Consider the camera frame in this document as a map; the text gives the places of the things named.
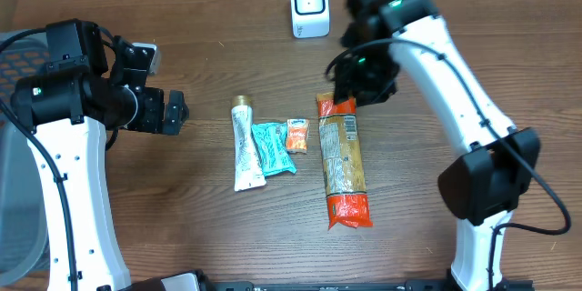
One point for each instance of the orange spaghetti packet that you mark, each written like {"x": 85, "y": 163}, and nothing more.
{"x": 344, "y": 178}

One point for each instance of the grey plastic mesh basket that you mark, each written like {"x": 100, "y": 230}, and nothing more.
{"x": 23, "y": 225}

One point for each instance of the small orange snack packet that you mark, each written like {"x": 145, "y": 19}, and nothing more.
{"x": 297, "y": 135}

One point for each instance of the teal plastic packet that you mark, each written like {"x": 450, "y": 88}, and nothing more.
{"x": 270, "y": 139}

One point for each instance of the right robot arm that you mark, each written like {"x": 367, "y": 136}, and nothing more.
{"x": 494, "y": 158}

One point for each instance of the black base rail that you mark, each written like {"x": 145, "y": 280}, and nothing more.
{"x": 410, "y": 285}

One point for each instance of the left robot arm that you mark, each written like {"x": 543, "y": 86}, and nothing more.
{"x": 93, "y": 86}

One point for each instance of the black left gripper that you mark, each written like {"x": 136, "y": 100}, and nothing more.
{"x": 157, "y": 110}

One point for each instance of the white tube gold cap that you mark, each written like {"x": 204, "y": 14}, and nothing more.
{"x": 248, "y": 170}

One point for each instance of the white barcode scanner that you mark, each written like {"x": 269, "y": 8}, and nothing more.
{"x": 310, "y": 18}

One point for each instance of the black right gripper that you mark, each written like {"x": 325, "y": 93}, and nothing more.
{"x": 348, "y": 86}

